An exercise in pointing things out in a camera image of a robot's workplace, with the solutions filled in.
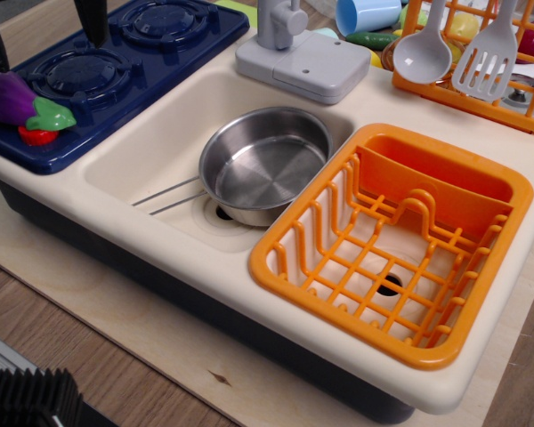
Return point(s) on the purple toy eggplant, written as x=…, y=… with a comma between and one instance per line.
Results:
x=21, y=106

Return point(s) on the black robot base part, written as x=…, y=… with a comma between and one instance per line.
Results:
x=49, y=398

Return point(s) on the steel pan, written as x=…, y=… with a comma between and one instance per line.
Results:
x=255, y=166

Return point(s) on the navy blue toy stove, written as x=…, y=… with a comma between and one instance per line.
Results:
x=152, y=47

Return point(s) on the red stove knob front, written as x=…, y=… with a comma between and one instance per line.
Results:
x=37, y=138

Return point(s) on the grey toy faucet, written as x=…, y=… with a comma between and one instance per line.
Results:
x=285, y=54

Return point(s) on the light blue plastic cup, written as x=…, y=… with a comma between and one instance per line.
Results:
x=353, y=16

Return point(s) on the green toy cucumber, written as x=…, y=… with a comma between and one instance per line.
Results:
x=372, y=40

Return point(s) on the grey toy ladle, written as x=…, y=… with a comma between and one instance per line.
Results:
x=424, y=58

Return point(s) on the cream toy sink unit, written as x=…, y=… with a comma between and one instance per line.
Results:
x=136, y=189

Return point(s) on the yellow toy fruit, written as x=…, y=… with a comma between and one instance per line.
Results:
x=464, y=25

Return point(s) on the orange dish basket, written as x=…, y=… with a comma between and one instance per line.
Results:
x=396, y=242

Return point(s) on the grey toy slotted spatula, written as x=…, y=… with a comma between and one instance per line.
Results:
x=487, y=64

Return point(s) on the wooden base board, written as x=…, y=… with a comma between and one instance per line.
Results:
x=234, y=379

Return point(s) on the orange utensil rack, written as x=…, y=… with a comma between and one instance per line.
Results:
x=444, y=92

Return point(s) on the steel pot lid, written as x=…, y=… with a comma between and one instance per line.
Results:
x=518, y=99

